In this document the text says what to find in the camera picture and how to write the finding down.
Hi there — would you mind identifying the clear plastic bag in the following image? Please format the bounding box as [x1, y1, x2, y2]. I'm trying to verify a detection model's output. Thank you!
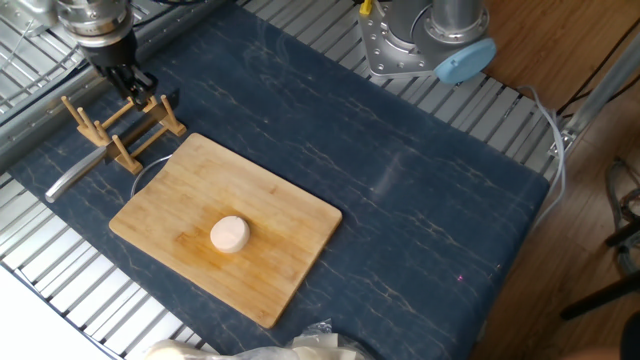
[144, 319, 374, 360]

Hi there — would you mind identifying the wooden peg knife rack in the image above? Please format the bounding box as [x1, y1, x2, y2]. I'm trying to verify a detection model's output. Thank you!
[60, 93, 188, 176]

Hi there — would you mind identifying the light grey cable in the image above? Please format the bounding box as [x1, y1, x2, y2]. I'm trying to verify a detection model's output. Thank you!
[517, 84, 567, 231]

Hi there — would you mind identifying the bamboo cutting board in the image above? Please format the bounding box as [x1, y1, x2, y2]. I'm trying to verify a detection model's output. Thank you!
[108, 132, 344, 330]

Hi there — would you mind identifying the aluminium frame beam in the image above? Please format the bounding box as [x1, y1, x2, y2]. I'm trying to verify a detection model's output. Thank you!
[547, 29, 640, 157]

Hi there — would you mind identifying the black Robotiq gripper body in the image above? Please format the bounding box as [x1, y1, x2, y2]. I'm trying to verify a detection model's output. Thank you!
[87, 32, 141, 72]

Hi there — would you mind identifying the black chair base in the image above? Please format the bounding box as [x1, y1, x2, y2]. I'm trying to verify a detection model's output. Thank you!
[559, 219, 640, 321]

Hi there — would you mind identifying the white radish offcut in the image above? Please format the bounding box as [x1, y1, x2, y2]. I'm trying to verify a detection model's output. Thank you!
[292, 333, 359, 360]

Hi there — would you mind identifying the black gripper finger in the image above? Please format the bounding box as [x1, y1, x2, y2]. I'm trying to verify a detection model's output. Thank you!
[107, 65, 136, 100]
[124, 65, 159, 106]

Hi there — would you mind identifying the dark blue marbled mat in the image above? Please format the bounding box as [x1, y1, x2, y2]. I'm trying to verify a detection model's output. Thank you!
[8, 2, 551, 360]

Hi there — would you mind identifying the bare silver mounting plate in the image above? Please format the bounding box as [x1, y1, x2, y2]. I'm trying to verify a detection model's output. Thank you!
[0, 0, 57, 37]

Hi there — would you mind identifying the grey cable bundle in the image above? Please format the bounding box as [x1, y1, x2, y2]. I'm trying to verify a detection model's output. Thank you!
[604, 158, 640, 276]

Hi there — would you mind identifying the steel kitchen knife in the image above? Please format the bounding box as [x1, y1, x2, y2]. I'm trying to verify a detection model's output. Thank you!
[44, 89, 181, 204]

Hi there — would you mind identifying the round white cheese piece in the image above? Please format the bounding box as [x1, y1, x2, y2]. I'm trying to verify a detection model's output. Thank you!
[209, 215, 251, 254]

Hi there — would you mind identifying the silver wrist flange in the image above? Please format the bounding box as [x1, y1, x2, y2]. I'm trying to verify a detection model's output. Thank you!
[57, 0, 134, 49]

